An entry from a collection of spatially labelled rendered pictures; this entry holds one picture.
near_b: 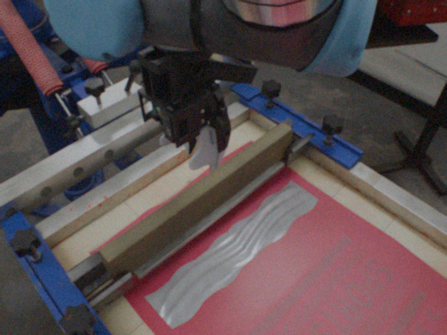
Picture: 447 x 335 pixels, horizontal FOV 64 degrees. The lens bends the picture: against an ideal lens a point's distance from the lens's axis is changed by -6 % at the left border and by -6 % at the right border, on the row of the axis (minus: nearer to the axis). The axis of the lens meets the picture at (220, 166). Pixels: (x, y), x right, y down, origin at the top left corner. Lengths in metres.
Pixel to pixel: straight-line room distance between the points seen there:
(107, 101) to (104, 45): 0.50
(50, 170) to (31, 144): 1.78
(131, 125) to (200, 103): 0.33
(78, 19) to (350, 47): 0.18
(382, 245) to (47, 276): 0.56
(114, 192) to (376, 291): 0.48
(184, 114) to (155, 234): 0.21
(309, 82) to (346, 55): 2.54
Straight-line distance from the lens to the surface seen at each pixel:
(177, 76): 0.42
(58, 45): 1.17
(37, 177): 0.72
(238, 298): 0.62
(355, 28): 0.23
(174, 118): 0.43
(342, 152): 0.78
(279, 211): 0.70
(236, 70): 0.48
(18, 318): 1.83
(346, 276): 0.67
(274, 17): 0.20
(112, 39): 0.27
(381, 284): 0.68
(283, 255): 0.66
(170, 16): 0.26
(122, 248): 0.55
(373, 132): 2.47
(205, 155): 0.51
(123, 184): 0.72
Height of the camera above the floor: 1.52
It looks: 47 degrees down
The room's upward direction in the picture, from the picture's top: straight up
